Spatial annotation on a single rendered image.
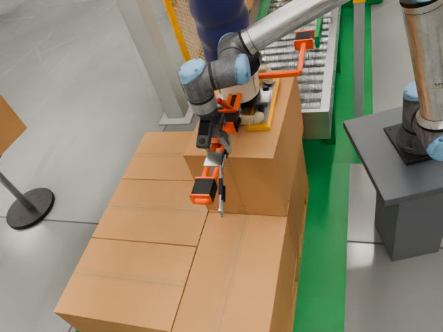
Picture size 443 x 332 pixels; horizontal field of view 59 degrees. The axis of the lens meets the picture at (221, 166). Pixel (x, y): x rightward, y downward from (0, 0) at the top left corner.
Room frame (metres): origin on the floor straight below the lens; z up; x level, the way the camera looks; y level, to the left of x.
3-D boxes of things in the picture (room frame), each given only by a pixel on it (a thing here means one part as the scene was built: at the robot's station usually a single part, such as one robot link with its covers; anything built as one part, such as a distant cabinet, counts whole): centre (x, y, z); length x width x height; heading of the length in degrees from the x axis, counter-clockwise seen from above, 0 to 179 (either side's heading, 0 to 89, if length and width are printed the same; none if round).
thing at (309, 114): (1.77, -0.35, 0.58); 0.70 x 0.03 x 0.06; 62
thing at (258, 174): (1.43, -0.18, 0.74); 0.60 x 0.40 x 0.40; 150
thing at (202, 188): (0.92, 0.09, 1.07); 0.08 x 0.07 x 0.05; 153
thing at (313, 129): (1.76, -0.35, 0.47); 0.70 x 0.03 x 0.15; 62
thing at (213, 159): (1.04, 0.02, 1.07); 0.07 x 0.07 x 0.04; 63
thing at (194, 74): (1.10, -0.02, 1.38); 0.10 x 0.09 x 0.12; 77
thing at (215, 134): (1.10, -0.02, 1.21); 0.09 x 0.08 x 0.12; 151
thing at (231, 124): (1.23, -0.08, 1.07); 0.10 x 0.08 x 0.06; 63
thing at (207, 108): (1.10, -0.01, 1.29); 0.10 x 0.09 x 0.05; 61
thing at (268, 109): (1.41, -0.28, 0.97); 0.34 x 0.10 x 0.05; 153
